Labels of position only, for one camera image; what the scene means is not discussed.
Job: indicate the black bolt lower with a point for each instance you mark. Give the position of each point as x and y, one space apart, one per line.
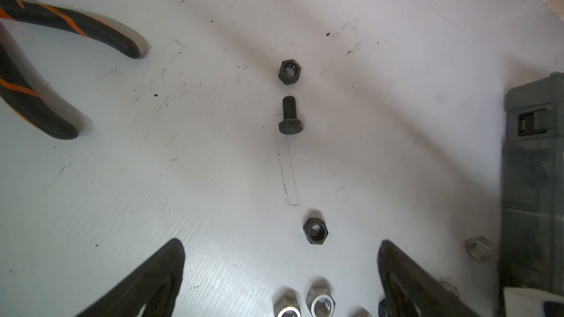
290 124

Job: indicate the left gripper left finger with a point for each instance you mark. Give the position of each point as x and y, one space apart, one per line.
150 290

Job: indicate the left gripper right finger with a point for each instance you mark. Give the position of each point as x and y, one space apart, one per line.
411 291

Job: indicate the silver nut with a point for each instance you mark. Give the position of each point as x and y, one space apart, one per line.
481 249
360 312
287 306
320 302

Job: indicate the black nut center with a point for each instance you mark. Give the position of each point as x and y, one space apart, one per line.
315 231

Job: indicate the black nut left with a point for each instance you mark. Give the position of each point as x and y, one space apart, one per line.
289 72

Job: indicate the black nut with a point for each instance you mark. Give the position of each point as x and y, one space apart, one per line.
315 231
289 72

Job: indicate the silver nut bottom left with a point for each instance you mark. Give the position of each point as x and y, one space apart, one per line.
287 306

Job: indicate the grey compartment organizer box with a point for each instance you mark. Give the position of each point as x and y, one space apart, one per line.
531 244

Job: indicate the silver nut right middle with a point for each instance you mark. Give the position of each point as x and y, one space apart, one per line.
481 249

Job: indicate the orange black pliers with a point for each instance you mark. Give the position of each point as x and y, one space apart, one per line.
40 42

